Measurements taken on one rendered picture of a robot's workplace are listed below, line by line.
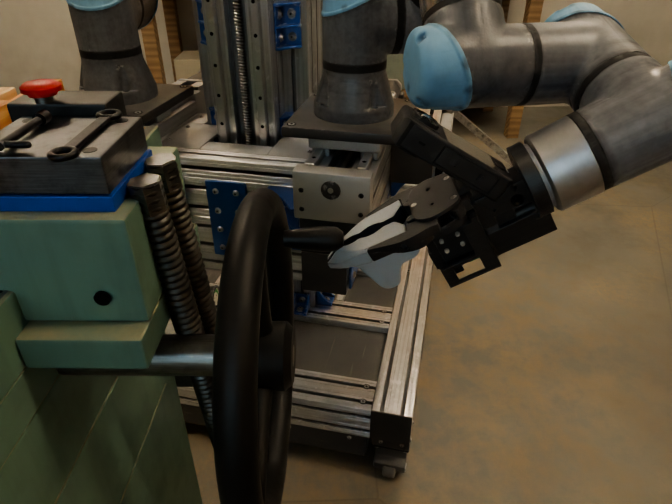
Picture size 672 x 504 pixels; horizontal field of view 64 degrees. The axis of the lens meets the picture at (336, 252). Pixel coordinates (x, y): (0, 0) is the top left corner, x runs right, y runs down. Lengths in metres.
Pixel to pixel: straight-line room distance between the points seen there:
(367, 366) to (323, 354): 0.12
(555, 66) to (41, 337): 0.48
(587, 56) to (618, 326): 1.51
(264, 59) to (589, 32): 0.71
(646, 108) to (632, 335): 1.51
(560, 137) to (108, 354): 0.40
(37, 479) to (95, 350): 0.13
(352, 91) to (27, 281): 0.68
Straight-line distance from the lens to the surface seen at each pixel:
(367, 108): 0.99
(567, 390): 1.69
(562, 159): 0.49
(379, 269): 0.52
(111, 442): 0.64
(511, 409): 1.59
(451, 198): 0.49
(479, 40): 0.52
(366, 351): 1.37
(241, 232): 0.37
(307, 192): 0.92
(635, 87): 0.52
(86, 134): 0.42
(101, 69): 1.18
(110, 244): 0.40
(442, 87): 0.50
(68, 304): 0.45
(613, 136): 0.50
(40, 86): 0.48
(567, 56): 0.55
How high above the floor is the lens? 1.13
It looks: 32 degrees down
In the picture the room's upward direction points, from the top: straight up
